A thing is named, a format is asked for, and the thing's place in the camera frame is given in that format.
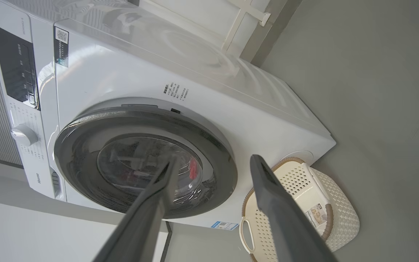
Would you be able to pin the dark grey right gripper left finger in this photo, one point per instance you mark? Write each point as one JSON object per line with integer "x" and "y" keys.
{"x": 144, "y": 218}

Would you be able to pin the blue energy label sticker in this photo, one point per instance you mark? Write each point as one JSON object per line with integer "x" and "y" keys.
{"x": 224, "y": 225}

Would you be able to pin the white front-load washing machine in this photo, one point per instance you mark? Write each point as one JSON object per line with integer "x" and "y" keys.
{"x": 122, "y": 72}

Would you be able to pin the black washing machine display panel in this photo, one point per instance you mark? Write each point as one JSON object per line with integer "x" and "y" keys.
{"x": 15, "y": 65}

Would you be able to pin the grey washing machine door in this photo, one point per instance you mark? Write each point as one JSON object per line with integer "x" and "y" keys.
{"x": 78, "y": 156}

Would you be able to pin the beige paper product label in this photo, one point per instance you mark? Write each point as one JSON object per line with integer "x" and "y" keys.
{"x": 316, "y": 215}

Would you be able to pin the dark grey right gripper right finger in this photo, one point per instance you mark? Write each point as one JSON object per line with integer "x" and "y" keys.
{"x": 286, "y": 225}

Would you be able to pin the white washing machine dial knob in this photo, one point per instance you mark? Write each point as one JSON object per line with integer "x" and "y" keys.
{"x": 24, "y": 135}

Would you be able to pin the QR code info sticker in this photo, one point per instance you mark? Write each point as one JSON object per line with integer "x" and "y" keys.
{"x": 61, "y": 47}

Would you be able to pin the cream perforated laundry basket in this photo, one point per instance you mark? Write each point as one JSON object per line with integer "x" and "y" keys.
{"x": 340, "y": 214}

